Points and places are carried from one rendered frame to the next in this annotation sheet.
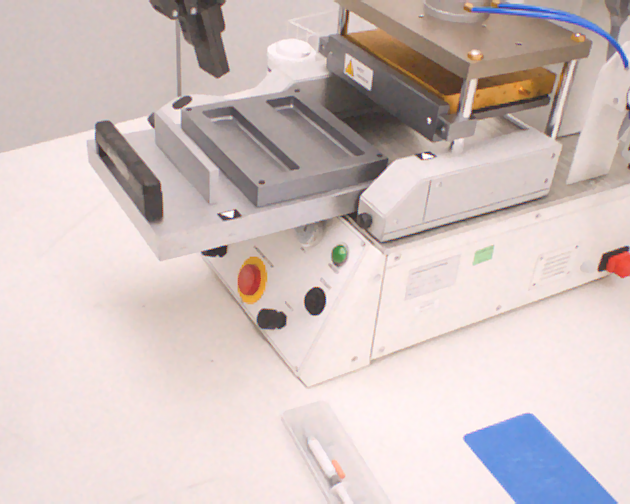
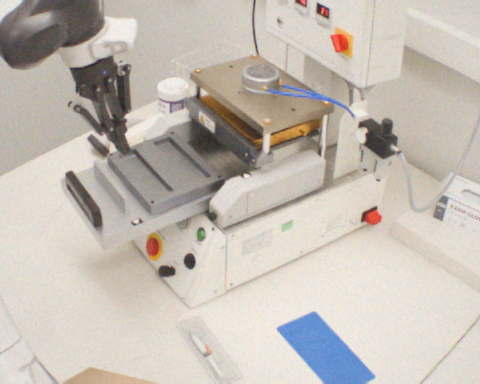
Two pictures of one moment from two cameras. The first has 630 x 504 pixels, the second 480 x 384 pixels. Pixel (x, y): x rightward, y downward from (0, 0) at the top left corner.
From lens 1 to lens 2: 0.48 m
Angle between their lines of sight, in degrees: 3
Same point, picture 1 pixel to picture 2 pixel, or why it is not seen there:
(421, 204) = (244, 205)
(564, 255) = (338, 217)
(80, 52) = (44, 76)
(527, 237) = (313, 212)
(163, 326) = (108, 276)
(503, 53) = (283, 118)
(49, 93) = (27, 105)
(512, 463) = (301, 338)
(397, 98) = (228, 140)
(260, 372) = (163, 301)
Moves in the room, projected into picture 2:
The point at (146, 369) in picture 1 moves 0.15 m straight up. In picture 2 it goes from (102, 301) to (94, 249)
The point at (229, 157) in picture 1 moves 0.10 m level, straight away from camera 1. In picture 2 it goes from (134, 186) to (133, 157)
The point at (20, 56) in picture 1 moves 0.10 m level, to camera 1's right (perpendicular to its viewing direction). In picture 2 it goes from (12, 87) to (32, 86)
